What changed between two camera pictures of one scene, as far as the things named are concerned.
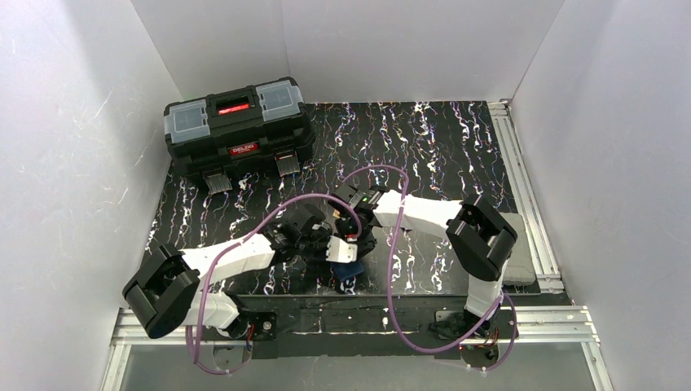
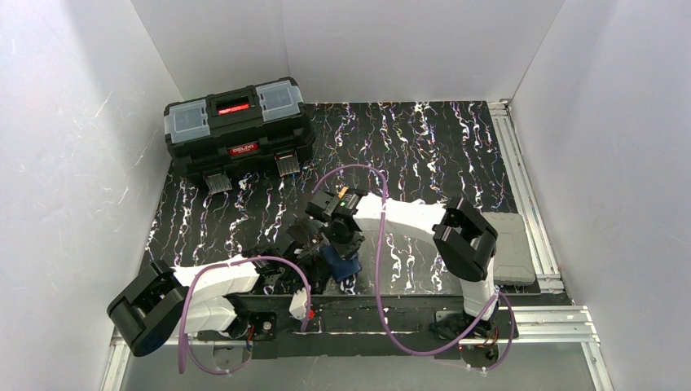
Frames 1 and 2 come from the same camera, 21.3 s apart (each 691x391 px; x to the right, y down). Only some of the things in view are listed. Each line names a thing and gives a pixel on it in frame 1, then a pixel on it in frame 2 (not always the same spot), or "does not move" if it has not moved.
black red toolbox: (255, 127) does not move
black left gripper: (335, 267) -> (301, 254)
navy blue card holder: (343, 270) does not move
